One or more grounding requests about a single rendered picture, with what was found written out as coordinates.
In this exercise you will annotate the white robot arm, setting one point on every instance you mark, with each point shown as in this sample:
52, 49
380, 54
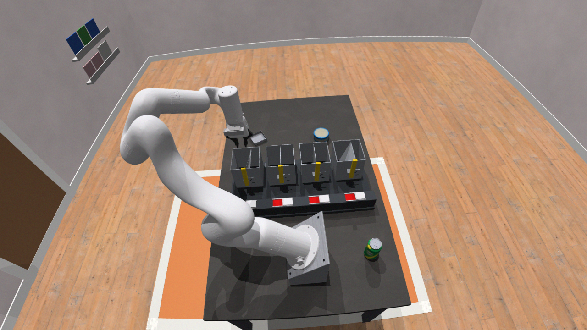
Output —
230, 221

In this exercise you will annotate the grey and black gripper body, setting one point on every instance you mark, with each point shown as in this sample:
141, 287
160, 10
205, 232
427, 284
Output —
246, 132

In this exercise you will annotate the blue and white round tin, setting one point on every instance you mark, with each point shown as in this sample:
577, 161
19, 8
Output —
321, 135

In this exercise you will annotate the green drink can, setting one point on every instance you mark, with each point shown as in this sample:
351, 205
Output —
373, 248

